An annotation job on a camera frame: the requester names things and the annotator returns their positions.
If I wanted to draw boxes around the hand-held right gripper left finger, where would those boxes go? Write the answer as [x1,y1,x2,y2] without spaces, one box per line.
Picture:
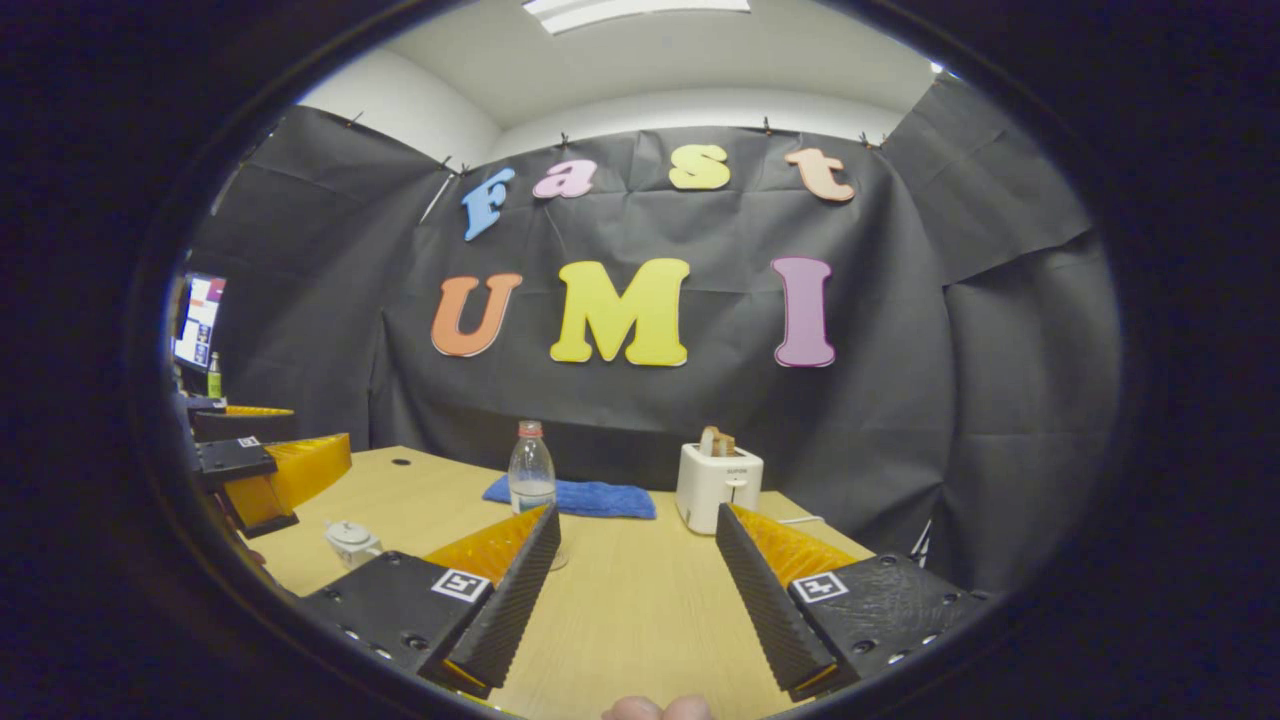
[298,503,562,699]

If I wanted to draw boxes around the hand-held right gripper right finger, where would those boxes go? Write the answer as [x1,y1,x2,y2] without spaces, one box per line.
[714,503,991,703]

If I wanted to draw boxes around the clear plastic water bottle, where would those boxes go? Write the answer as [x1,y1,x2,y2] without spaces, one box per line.
[507,420,558,517]

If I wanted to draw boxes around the computer monitor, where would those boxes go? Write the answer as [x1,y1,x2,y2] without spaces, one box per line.
[172,272,228,373]

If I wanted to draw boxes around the white toaster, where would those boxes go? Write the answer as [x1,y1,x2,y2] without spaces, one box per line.
[676,443,764,535]

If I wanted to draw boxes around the blue towel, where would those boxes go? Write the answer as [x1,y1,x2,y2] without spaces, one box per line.
[482,475,658,520]

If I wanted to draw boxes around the black backdrop cloth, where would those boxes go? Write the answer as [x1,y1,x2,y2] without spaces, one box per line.
[170,75,1123,591]

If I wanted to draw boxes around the ceiling light panel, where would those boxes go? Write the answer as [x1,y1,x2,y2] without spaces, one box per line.
[522,0,751,36]

